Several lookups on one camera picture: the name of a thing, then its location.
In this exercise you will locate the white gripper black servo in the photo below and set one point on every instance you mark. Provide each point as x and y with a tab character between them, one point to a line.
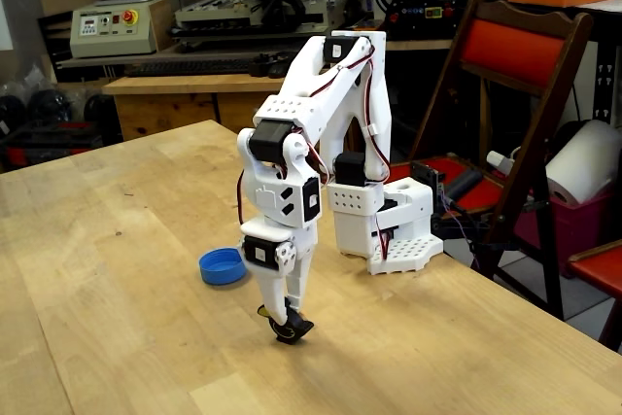
259	253

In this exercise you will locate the black keyboard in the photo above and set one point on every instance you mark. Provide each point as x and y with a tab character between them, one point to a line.
189	66

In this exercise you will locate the white power plug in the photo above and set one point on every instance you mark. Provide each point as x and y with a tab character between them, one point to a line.
498	160

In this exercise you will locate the black cylinder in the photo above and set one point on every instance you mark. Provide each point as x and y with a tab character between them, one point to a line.
461	183

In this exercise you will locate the black red tool case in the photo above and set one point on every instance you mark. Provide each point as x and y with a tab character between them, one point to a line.
48	140

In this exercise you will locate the blue plastic lid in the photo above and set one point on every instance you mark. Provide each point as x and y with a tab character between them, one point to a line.
214	275

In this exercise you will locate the wooden chair red seat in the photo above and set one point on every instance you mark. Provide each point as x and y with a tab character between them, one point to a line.
597	264

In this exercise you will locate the beige control box red button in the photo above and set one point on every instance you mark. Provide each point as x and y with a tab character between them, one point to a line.
112	41

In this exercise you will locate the black scroll saw green table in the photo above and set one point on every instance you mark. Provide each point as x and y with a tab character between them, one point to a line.
413	11

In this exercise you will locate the white paper towel roll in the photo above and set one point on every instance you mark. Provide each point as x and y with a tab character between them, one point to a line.
583	162

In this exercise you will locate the wooden folding chair red cushions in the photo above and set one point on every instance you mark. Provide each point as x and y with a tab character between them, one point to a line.
510	45

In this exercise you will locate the wooden cabinet with sticker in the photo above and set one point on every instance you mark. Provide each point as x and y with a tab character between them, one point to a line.
165	109

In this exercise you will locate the white panel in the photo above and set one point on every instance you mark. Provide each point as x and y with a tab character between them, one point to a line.
4	26

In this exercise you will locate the black clamp tool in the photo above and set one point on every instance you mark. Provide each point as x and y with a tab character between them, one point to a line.
272	65

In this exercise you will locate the black helmet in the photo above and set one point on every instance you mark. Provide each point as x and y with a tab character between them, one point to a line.
48	105
10	114
99	106

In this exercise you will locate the black wooden bird toy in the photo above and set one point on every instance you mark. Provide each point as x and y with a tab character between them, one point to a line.
292	332

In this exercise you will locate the black motor controller board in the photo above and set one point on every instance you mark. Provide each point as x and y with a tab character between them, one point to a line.
427	173

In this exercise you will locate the pink plastic bin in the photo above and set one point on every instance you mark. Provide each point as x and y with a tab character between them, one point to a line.
578	230

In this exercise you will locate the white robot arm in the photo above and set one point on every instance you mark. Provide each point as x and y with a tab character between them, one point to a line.
311	114

